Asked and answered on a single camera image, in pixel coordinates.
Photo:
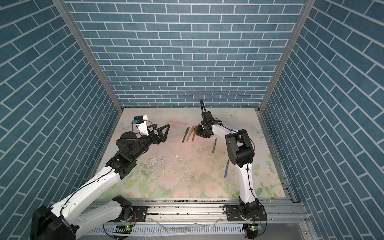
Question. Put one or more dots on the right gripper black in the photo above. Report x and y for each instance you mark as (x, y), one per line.
(198, 132)

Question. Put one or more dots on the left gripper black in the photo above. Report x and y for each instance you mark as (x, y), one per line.
(156, 141)

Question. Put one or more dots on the brown pen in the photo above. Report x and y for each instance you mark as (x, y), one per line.
(190, 133)
(194, 133)

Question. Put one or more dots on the green pen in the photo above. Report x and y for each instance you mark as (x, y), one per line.
(214, 145)
(185, 134)

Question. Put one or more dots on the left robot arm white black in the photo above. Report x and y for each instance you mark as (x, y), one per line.
(66, 219)

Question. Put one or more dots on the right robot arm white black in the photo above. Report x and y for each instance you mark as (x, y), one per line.
(240, 151)

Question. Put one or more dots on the blue pen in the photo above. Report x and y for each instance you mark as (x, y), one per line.
(226, 169)

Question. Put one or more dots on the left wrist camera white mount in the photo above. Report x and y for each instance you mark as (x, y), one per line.
(140, 122)

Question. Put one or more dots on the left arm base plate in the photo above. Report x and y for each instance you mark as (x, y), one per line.
(133, 214)

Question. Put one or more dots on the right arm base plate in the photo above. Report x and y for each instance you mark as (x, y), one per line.
(236, 213)

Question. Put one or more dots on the white perforated cable tray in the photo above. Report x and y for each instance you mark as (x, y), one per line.
(155, 230)

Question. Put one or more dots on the aluminium mounting rail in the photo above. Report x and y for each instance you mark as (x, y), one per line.
(205, 211)

